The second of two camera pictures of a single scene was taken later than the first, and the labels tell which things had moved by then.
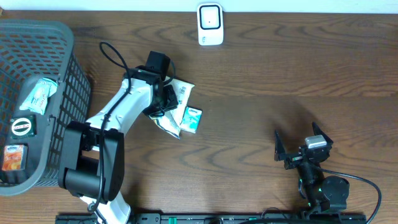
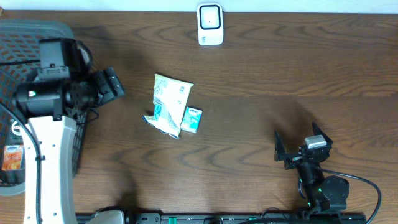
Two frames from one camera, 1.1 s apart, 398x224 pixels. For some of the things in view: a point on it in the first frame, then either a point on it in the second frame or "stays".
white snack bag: [170, 120] stays
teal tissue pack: [191, 119] stays
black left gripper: [170, 99] to [112, 84]
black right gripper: [280, 154] stays
